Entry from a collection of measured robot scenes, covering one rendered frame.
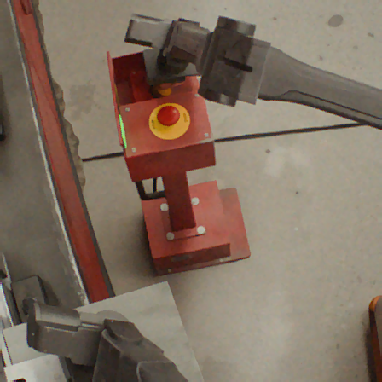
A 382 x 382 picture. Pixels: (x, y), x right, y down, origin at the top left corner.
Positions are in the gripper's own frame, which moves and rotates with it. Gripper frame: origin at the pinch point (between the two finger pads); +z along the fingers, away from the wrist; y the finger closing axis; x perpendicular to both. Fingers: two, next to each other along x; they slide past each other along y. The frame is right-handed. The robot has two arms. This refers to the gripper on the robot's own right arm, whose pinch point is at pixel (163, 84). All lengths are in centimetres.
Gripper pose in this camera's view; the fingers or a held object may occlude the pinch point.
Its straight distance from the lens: 158.0
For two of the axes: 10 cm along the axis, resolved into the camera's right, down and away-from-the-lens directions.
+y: -9.6, 1.1, -2.7
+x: 2.0, 9.2, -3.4
